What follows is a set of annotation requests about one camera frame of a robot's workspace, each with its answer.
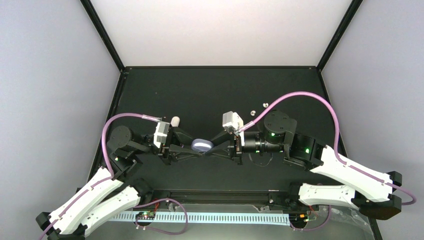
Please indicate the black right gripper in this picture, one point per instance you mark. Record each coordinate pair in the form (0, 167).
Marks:
(232, 150)

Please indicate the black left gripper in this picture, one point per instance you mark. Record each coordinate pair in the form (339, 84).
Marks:
(168, 151)

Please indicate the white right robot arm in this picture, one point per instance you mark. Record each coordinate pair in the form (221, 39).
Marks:
(368, 191)

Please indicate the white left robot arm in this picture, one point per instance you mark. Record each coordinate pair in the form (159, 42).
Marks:
(117, 186)

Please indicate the white oval capsule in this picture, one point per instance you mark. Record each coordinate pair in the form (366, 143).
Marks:
(175, 121)

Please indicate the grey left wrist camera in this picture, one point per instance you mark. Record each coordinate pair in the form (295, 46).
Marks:
(161, 133)

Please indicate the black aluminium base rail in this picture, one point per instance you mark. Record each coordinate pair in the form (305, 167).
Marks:
(275, 199)

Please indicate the light blue slotted cable duct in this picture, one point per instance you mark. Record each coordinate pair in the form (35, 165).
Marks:
(278, 219)

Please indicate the black frame post left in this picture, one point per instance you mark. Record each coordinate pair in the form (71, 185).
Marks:
(102, 32)

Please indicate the black frame post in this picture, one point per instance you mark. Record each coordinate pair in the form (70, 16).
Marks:
(102, 32)
(338, 34)

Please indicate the black frame post right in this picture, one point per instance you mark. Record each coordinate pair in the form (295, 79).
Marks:
(338, 34)

